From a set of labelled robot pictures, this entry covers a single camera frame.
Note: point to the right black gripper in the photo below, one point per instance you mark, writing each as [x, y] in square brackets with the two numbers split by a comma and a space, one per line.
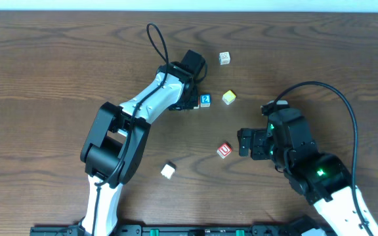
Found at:
[252, 143]

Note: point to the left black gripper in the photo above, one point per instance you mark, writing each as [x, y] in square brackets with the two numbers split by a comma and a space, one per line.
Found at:
[189, 102]

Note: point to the blue number 2 block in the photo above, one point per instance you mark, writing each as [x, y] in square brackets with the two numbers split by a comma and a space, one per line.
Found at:
[205, 100]

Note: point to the red letter I block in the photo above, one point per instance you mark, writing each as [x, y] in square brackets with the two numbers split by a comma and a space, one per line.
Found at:
[198, 106]

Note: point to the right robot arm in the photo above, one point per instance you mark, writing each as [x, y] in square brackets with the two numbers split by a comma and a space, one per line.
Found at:
[321, 178]

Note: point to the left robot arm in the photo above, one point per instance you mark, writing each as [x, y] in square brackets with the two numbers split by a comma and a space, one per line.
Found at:
[116, 141]

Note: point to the white letter M block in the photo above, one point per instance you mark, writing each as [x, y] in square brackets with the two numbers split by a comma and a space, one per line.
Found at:
[224, 58]

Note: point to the yellow topped wooden block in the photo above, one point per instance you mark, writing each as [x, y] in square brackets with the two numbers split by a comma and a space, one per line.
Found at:
[228, 97]

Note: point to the red letter U block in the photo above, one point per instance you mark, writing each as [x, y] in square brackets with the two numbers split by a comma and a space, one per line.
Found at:
[224, 150]

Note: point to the plain white wooden block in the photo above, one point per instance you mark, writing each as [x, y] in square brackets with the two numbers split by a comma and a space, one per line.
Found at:
[168, 170]

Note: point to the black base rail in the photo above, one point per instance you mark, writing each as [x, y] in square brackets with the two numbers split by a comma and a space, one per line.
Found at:
[136, 230]

